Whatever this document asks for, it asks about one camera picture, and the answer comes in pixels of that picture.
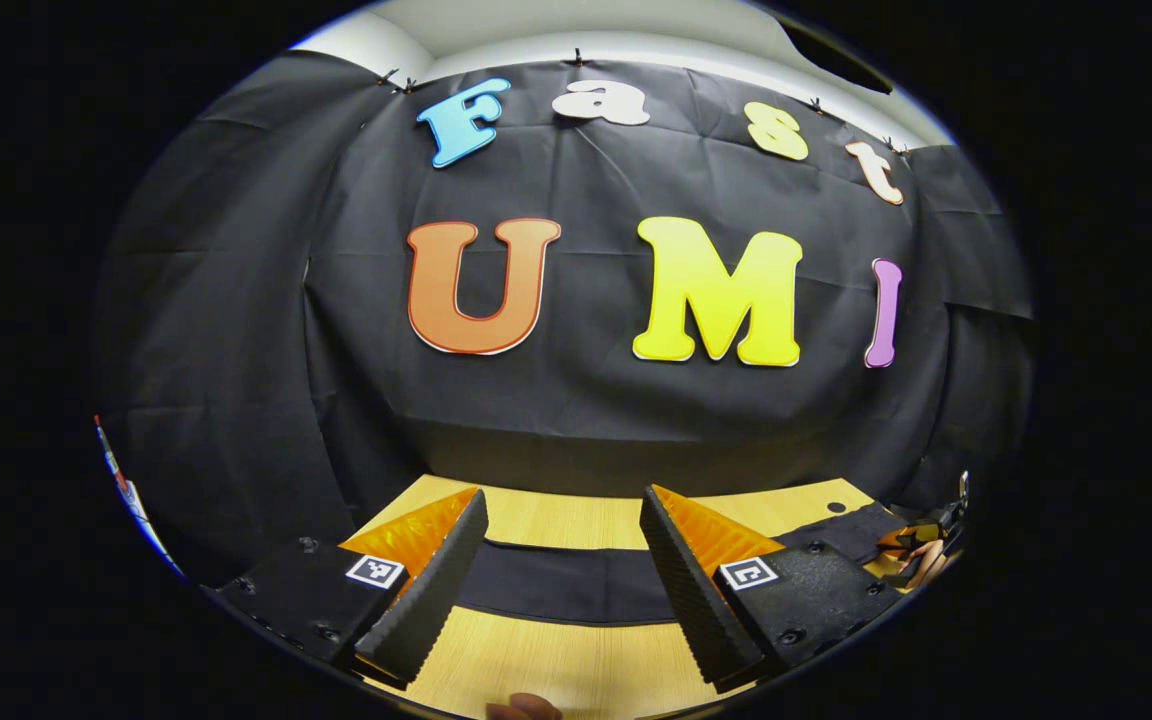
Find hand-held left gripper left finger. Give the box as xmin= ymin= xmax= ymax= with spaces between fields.
xmin=216 ymin=488 xmax=490 ymax=687

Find dark jeans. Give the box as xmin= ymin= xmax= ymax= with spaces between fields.
xmin=456 ymin=502 xmax=909 ymax=628

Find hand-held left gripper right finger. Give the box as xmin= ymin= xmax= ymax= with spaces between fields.
xmin=638 ymin=485 xmax=904 ymax=693

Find black backdrop cloth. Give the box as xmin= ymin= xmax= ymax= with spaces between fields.
xmin=96 ymin=50 xmax=1037 ymax=591

